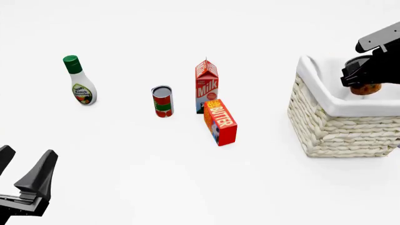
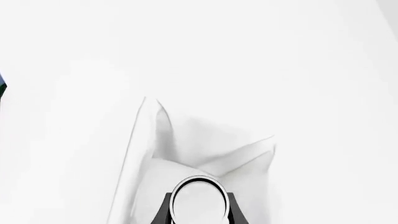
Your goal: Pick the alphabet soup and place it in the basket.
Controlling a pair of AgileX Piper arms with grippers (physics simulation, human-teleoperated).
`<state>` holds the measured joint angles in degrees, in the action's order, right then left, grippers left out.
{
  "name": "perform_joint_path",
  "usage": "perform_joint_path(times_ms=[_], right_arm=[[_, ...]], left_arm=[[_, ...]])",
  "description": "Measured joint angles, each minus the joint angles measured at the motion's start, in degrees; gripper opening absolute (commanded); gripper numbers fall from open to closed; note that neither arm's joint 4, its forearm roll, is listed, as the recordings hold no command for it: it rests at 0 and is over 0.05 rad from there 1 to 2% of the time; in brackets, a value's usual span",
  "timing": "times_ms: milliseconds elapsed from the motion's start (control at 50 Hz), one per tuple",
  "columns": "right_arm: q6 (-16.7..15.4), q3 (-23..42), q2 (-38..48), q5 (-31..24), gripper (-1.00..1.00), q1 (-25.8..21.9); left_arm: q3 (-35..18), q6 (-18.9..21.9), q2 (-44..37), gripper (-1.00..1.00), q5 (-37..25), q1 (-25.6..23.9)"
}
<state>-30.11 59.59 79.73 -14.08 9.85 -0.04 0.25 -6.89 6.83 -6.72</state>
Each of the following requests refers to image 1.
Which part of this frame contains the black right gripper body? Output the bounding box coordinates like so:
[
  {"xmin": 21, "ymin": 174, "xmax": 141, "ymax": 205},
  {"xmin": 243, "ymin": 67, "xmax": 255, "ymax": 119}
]
[{"xmin": 370, "ymin": 47, "xmax": 400, "ymax": 84}]

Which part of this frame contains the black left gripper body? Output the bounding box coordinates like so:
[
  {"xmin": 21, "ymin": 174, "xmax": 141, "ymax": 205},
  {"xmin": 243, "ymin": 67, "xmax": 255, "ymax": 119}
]
[{"xmin": 0, "ymin": 189, "xmax": 51, "ymax": 225}]

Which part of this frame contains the tomato tin red green label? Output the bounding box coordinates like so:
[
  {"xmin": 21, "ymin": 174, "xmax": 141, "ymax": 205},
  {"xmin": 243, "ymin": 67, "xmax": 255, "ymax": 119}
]
[{"xmin": 151, "ymin": 84, "xmax": 175, "ymax": 118}]

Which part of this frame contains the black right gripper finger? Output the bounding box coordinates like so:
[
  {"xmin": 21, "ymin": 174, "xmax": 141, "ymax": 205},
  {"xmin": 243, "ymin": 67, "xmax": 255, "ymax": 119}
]
[{"xmin": 340, "ymin": 60, "xmax": 384, "ymax": 88}]

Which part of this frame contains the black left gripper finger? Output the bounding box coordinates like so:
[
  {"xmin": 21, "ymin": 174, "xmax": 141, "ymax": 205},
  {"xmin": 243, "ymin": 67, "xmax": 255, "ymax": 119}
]
[
  {"xmin": 13, "ymin": 149, "xmax": 59, "ymax": 203},
  {"xmin": 0, "ymin": 144, "xmax": 16, "ymax": 177}
]

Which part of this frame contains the wicker basket white lining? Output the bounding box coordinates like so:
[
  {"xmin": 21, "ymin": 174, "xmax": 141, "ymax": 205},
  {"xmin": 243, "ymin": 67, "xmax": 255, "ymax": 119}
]
[{"xmin": 287, "ymin": 54, "xmax": 400, "ymax": 159}]

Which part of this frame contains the ranch dressing bottle green cap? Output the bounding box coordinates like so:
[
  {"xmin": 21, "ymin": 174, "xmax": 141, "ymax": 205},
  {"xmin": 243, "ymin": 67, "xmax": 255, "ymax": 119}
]
[{"xmin": 62, "ymin": 54, "xmax": 98, "ymax": 106}]

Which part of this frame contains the red orange butter box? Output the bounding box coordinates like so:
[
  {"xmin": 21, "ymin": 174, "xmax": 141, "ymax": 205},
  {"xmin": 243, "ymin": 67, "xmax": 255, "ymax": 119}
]
[{"xmin": 202, "ymin": 98, "xmax": 238, "ymax": 147}]

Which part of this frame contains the red white milk carton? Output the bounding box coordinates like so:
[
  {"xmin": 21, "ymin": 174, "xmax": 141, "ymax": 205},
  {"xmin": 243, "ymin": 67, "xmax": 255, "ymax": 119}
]
[{"xmin": 194, "ymin": 56, "xmax": 219, "ymax": 114}]

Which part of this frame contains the small grey flat plate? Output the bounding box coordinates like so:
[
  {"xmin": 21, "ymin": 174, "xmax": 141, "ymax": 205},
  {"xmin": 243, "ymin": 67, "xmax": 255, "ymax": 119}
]
[{"xmin": 355, "ymin": 21, "xmax": 400, "ymax": 54}]

